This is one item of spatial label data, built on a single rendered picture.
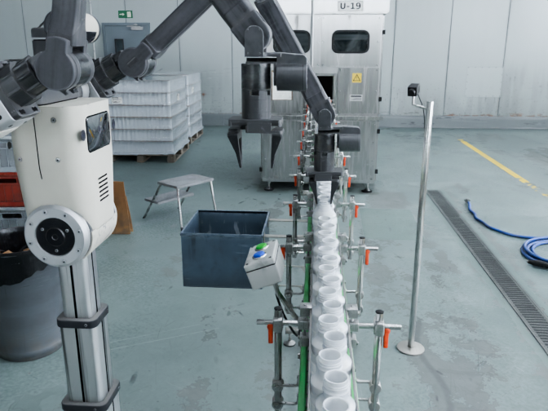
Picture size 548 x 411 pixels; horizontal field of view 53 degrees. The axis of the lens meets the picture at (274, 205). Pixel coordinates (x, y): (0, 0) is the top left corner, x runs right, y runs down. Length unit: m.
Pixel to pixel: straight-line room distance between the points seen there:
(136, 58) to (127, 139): 6.71
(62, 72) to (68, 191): 0.34
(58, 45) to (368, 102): 5.28
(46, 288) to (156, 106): 5.23
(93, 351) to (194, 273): 0.68
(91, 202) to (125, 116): 6.83
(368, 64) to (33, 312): 4.34
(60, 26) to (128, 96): 7.02
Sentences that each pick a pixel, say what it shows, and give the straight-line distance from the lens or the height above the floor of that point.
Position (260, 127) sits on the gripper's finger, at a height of 1.48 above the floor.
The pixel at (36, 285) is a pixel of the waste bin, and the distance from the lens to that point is 3.11.
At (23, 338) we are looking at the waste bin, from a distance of 3.24.
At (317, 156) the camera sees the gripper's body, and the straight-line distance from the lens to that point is 1.52.
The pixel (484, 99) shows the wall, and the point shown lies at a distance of 12.21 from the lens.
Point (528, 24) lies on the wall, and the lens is 12.38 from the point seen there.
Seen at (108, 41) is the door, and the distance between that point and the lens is 12.41.
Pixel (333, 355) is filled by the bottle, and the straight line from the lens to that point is 0.90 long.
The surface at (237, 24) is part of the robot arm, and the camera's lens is 1.05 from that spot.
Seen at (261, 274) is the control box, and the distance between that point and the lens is 1.38.
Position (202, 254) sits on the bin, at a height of 0.87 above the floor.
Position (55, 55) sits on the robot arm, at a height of 1.61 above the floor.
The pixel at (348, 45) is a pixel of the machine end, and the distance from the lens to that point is 6.16.
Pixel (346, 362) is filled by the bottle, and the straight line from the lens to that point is 0.94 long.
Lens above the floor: 1.62
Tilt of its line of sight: 16 degrees down
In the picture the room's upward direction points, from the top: straight up
